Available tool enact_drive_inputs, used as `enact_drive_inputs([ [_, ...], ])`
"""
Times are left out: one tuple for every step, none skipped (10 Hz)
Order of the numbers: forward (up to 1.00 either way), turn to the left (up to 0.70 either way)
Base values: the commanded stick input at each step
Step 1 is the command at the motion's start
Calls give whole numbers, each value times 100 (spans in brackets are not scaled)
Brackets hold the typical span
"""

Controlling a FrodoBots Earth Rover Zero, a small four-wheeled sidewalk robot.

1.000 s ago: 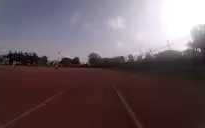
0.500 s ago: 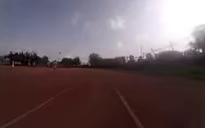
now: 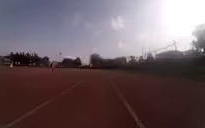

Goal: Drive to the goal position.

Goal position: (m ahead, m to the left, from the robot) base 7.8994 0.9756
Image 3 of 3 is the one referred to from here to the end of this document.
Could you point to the dark building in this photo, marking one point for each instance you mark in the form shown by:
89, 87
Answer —
106, 62

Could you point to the dark trees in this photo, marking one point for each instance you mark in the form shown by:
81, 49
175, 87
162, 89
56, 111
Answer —
71, 62

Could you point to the red running track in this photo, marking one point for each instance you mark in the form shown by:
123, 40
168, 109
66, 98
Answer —
90, 100

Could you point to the person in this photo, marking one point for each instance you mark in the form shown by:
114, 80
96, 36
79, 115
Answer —
52, 66

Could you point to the pale-roofed building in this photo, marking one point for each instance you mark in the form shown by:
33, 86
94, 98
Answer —
171, 54

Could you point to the row of trees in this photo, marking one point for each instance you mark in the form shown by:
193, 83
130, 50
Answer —
26, 58

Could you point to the grass strip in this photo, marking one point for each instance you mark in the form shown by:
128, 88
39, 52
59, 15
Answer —
190, 75

